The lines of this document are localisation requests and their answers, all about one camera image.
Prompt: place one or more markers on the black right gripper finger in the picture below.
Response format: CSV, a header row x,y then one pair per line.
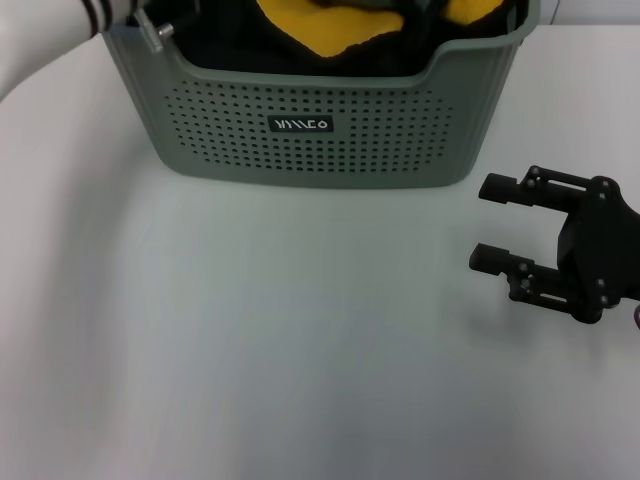
x,y
500,189
492,261

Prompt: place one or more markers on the yellow towel with black edge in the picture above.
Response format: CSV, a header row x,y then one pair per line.
x,y
472,11
340,30

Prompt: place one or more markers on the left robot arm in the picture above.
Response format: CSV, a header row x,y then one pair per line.
x,y
40,40

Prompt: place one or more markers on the black cloth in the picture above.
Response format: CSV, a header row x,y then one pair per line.
x,y
225,45

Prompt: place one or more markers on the left wrist grey elbow connector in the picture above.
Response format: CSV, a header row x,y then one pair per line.
x,y
166,31

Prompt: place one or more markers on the grey-green perforated plastic basket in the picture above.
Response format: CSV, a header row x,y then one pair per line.
x,y
225,160

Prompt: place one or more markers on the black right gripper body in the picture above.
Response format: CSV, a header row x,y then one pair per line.
x,y
610,250

